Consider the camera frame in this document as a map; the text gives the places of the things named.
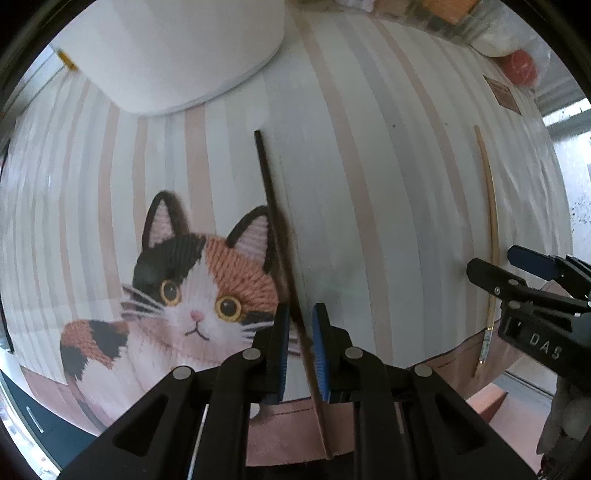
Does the red tomato in bag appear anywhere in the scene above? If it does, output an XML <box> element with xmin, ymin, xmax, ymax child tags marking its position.
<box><xmin>499</xmin><ymin>49</ymin><xmax>538</xmax><ymax>86</ymax></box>

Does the white plastic bag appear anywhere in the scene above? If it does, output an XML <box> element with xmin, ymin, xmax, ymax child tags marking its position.
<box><xmin>469</xmin><ymin>8</ymin><xmax>523</xmax><ymax>58</ymax></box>

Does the clear plastic organizer tray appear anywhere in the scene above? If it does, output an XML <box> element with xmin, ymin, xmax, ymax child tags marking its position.
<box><xmin>335</xmin><ymin>0</ymin><xmax>499</xmax><ymax>42</ymax></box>

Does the beige utensil holder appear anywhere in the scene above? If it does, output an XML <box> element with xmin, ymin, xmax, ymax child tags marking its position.
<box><xmin>51</xmin><ymin>0</ymin><xmax>286</xmax><ymax>116</ymax></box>

